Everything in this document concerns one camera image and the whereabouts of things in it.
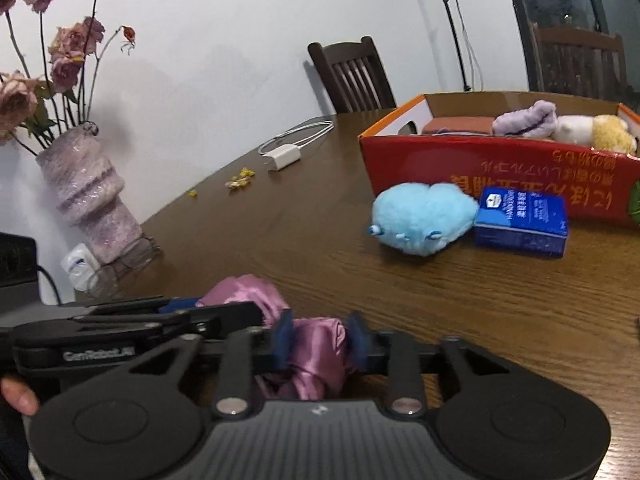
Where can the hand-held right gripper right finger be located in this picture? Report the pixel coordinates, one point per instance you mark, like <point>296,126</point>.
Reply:
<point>357,337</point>

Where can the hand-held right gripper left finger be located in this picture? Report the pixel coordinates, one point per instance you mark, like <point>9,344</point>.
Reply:
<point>282,340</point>

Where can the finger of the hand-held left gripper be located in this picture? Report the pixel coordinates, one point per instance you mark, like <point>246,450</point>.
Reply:
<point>225,316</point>
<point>180,305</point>

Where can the pink satin cloth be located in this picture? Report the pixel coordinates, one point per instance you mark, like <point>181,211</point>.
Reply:
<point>315,355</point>

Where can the red cardboard box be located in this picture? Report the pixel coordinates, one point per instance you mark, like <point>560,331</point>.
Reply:
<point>500,170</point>

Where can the brick red layered sponge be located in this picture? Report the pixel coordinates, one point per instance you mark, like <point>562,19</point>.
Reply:
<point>460,125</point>

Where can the lavender fluffy towel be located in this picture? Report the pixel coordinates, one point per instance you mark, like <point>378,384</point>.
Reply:
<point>525,120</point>

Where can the white and yellow plush toy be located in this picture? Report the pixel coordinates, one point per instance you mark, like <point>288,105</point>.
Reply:
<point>605,135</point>

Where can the person's left hand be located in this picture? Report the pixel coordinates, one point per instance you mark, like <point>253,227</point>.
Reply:
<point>17,396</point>

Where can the thin-framed eyeglasses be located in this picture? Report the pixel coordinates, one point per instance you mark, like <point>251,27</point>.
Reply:
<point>134,256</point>

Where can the small white plastic case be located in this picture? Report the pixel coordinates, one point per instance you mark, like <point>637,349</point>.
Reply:
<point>80,265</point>

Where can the dried pink rose bouquet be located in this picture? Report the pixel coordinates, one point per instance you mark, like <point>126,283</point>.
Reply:
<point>67,55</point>

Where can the light blue plush toy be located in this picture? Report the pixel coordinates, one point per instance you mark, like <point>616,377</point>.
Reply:
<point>420,215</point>

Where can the yellow crumpled wrapper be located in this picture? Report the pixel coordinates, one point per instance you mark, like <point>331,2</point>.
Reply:
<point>240,179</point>

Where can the lilac glazed ceramic vase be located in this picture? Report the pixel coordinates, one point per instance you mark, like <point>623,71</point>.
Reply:
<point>85,195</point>

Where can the white power adapter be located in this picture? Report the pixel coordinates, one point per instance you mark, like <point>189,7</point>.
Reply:
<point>284,156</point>

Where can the blue tissue packet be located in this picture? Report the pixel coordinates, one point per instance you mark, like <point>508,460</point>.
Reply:
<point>520,220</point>

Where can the dark wooden slatted chair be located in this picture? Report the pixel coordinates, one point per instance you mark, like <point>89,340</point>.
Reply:
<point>350,75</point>
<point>575,40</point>

